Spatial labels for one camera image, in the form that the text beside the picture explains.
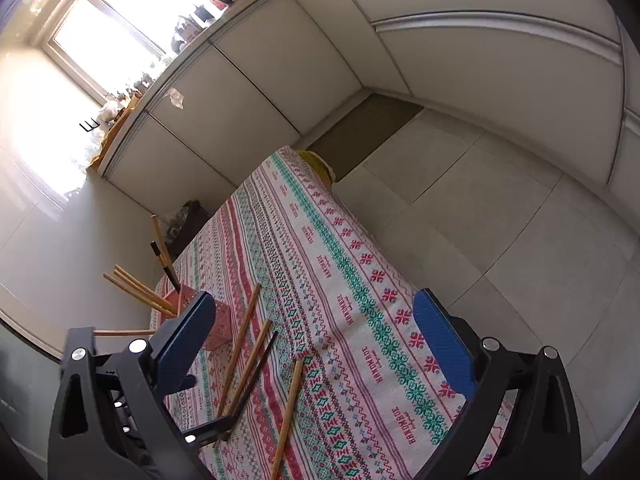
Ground wooden chopstick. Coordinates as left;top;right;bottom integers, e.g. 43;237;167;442
269;359;304;480
217;284;262;417
114;266;178;314
102;273;177;318
151;214;177;278
227;318;272;415

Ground black chopstick gold band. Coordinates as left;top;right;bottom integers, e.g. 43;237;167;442
150;240;181;292

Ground white lower kitchen cabinets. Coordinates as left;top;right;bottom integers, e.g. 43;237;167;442
99;0;639;214

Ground long black chopstick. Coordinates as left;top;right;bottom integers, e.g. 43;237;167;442
220;333;278;441

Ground pink perforated utensil basket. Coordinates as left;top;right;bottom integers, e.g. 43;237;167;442
176;284;232;351

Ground patterned handmade tablecloth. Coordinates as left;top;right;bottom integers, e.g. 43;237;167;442
175;148;464;479

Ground dark trash bin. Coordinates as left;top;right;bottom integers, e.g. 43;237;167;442
165;200;210;261

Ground brown floor mat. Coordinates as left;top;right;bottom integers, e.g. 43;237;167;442
308;93;423;181

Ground window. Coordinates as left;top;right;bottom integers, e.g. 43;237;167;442
37;0;224;105

